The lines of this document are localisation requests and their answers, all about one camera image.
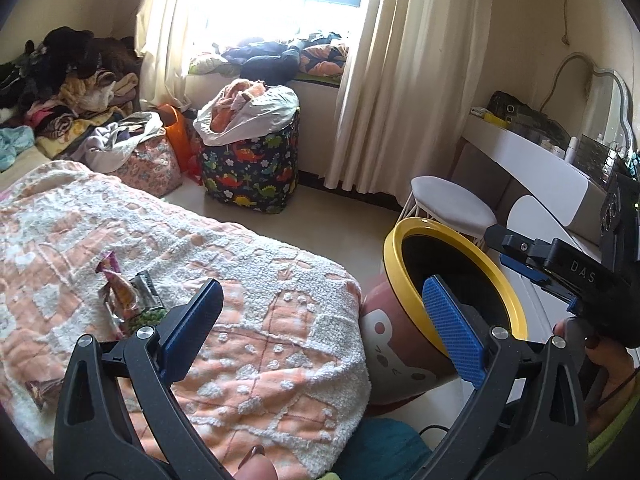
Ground white chair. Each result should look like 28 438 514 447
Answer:
500 195 601 346

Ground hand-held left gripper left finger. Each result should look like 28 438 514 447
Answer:
52 278 236 480

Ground dinosaur print storage bag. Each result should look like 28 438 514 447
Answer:
197 110 301 209

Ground brown candy wrapper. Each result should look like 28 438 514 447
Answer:
24 377 66 411

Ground person's left hand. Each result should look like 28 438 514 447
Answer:
234 444 281 480

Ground white vanity desk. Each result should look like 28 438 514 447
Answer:
450 112 608 241

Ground pink and white blanket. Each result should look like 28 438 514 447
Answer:
0 160 371 478

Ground white garment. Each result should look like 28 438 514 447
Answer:
75 112 166 171

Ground orange printed dark blanket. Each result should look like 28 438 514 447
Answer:
300 42 351 78

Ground black silver packet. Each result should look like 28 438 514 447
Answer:
131 270 167 311

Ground pink floral bag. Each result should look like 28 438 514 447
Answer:
107 132 183 198

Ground green snack packet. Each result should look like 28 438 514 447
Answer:
117 306 168 337

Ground floral pillow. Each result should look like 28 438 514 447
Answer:
190 52 236 76

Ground white plastic bag of clothes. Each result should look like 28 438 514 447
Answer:
193 80 301 147

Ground dark clothes heap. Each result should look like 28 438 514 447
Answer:
222 35 313 83

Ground white wire stool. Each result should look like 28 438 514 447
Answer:
400 176 498 251

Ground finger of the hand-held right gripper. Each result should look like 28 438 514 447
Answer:
499 254 576 307
484 224 553 262

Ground orange bag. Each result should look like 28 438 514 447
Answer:
157 105 203 181

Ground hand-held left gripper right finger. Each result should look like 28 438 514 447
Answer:
421 275 591 480

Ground person's teal pants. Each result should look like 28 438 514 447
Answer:
330 417 436 480

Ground sheer cream curtain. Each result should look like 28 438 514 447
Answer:
135 0 241 111

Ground yellow box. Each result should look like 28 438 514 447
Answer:
470 107 508 126

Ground white framed mirror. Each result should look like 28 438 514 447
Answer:
547 52 638 161

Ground pile of clothes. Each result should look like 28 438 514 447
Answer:
0 27 143 173

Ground pleated cream curtain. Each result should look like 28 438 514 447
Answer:
322 0 496 196

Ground person's right hand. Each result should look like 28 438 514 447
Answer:
552 320 640 441

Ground orange snack packet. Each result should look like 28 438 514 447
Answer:
101 270 143 323

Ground purple pink wrapper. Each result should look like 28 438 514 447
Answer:
96 251 122 281

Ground brown bear bin yellow rim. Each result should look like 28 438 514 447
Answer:
361 217 530 406

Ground white window bench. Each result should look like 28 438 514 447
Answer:
292 80 346 181

